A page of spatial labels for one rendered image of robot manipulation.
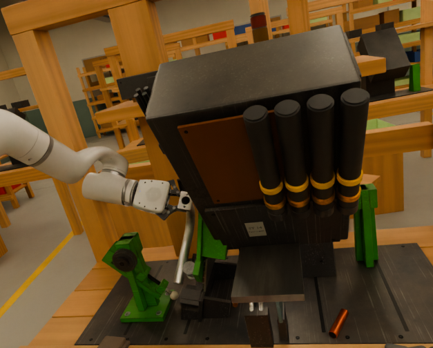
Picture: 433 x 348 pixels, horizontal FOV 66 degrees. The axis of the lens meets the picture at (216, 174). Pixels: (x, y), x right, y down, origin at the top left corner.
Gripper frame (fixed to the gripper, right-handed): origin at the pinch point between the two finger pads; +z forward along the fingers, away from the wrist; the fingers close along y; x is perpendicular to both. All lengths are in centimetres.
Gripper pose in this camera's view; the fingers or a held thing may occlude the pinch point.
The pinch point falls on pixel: (184, 202)
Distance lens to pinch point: 103.0
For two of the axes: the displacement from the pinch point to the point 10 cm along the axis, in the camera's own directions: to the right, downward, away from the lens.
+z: 9.8, 1.7, -0.8
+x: 0.1, 3.7, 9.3
